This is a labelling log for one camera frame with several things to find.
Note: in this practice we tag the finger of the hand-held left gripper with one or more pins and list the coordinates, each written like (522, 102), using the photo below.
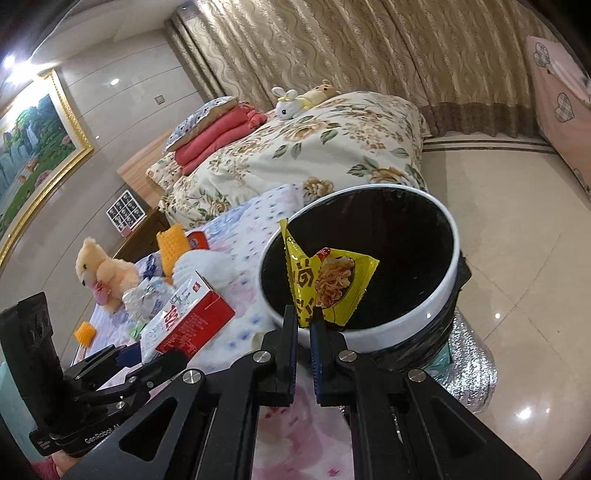
(106, 362)
(152, 371)

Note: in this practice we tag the red and white carton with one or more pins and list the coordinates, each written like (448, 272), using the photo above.
(194, 318)

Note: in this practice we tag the large orange foam fruit net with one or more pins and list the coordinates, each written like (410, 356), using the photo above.
(171, 244)

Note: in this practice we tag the blue and white packet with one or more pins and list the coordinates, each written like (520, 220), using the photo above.
(151, 266)

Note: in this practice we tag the white bin with black bag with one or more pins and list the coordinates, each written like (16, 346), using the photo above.
(415, 323)

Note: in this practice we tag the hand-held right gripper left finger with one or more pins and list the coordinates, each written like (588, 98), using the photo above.
(291, 355)

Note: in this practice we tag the cream floral quilt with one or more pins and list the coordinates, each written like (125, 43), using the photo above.
(300, 152)

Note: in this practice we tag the black and white photo frame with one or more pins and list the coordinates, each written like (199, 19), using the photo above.
(125, 210)

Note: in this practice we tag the beige patterned curtain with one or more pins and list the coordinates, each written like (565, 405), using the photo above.
(369, 46)

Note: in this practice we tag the gold framed landscape painting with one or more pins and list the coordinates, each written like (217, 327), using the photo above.
(32, 147)

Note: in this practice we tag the white plastic bag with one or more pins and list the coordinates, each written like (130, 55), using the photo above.
(207, 265)

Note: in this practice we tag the yellow bear plush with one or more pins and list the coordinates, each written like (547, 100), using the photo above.
(318, 94)

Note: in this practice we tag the white rabbit plush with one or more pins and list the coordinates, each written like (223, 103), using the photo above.
(286, 108)

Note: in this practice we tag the silver foil mat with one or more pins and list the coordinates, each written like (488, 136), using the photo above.
(471, 369)

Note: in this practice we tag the folded red blanket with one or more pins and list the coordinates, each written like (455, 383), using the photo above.
(217, 134)

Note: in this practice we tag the wooden nightstand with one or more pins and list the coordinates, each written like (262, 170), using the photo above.
(147, 230)

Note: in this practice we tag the yellow snack packet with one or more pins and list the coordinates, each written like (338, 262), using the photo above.
(314, 277)

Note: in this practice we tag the pink blue floral bedsheet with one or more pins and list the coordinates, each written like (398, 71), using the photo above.
(249, 230)

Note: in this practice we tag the blue patterned pillow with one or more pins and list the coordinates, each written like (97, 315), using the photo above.
(203, 113)

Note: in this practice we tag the red snack packet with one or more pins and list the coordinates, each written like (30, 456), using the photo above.
(196, 240)

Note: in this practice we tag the cream printed pillow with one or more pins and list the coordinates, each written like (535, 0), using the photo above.
(161, 173)

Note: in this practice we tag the crumpled clear wrapper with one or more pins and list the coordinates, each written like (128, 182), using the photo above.
(143, 300)

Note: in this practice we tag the pink heart-pattern cushion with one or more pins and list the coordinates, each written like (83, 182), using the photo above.
(558, 120)

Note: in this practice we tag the peach teddy bear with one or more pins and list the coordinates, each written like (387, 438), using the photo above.
(111, 277)

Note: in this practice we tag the wooden headboard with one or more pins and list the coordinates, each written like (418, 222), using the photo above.
(138, 170)

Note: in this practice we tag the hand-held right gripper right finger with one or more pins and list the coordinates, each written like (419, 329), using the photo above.
(316, 360)

